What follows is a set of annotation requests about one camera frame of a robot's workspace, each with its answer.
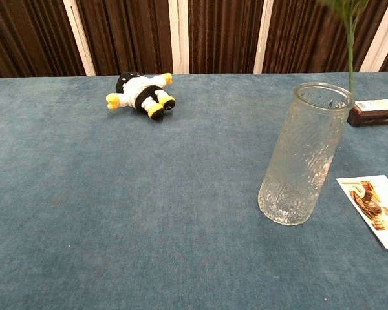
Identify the white partition frame post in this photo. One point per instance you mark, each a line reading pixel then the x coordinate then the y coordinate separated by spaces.
pixel 81 42
pixel 263 38
pixel 380 42
pixel 179 38

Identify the brown bottle with white cap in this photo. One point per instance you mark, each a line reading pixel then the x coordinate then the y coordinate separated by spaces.
pixel 375 114

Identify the clear textured glass vase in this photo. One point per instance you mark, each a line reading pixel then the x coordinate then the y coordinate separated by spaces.
pixel 304 155

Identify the pink white artificial flower bouquet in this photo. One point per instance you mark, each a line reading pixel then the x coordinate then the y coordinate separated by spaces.
pixel 351 48

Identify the black white yellow plush toy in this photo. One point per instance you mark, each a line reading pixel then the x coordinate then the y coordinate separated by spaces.
pixel 137 93

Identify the blue felt table cloth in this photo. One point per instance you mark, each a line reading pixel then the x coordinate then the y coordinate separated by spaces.
pixel 116 210

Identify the white card with picture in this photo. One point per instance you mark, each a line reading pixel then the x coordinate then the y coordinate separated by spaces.
pixel 375 206

